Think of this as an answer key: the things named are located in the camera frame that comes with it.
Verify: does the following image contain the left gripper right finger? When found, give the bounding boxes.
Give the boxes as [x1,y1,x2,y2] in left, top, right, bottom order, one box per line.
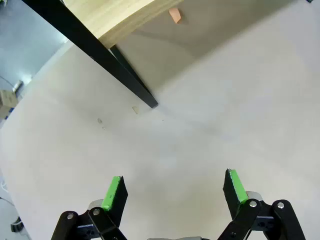
[216,168,307,240]

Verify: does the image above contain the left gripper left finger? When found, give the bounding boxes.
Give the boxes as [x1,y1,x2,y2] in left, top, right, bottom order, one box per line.
[51,175,130,240]

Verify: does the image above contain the brown cardboard box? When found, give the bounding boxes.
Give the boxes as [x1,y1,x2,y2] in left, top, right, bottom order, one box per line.
[0,104,16,120]
[0,89,18,105]

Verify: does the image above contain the small grey floor device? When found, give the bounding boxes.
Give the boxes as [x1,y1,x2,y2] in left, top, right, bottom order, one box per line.
[12,79,25,92]

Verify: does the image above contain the red paper scrap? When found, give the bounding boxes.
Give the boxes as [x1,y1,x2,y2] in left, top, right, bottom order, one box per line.
[168,7,183,25]

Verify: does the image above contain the black frame wooden two-tier shelf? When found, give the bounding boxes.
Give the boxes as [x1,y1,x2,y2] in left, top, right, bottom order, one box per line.
[21,0,185,109]

